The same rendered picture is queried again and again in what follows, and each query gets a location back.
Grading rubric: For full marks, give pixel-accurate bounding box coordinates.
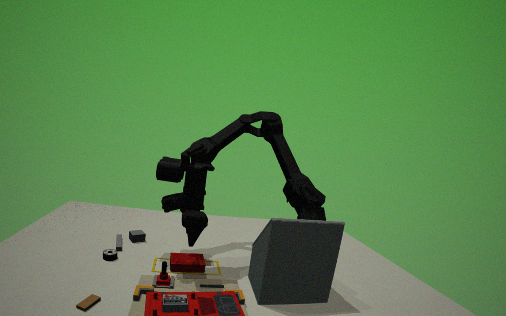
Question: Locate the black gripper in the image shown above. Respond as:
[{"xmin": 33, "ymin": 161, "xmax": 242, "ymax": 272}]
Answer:
[{"xmin": 182, "ymin": 185, "xmax": 208, "ymax": 247}]

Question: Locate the black toy tyre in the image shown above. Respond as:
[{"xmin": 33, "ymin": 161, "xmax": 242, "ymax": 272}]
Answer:
[{"xmin": 103, "ymin": 249, "xmax": 117, "ymax": 261}]

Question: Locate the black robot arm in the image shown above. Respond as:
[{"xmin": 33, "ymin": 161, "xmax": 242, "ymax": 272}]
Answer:
[{"xmin": 156, "ymin": 112, "xmax": 326, "ymax": 221}]

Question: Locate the brown flat rectangular block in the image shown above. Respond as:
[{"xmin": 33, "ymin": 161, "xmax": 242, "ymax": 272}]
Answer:
[{"xmin": 76, "ymin": 294, "xmax": 101, "ymax": 311}]

